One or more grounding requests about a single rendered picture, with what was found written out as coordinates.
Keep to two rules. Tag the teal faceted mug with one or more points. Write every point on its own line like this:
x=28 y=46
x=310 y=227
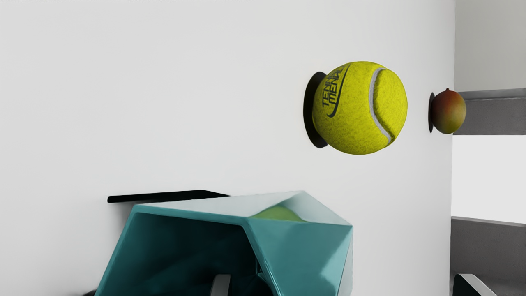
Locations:
x=296 y=255

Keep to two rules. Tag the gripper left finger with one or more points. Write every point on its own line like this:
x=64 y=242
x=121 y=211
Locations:
x=220 y=287

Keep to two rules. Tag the yellow tennis ball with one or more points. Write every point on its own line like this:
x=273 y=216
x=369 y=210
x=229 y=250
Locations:
x=357 y=109

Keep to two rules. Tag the red green mango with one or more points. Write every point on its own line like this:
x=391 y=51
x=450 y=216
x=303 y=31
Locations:
x=448 y=111

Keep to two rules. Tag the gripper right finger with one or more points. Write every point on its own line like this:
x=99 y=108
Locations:
x=468 y=287

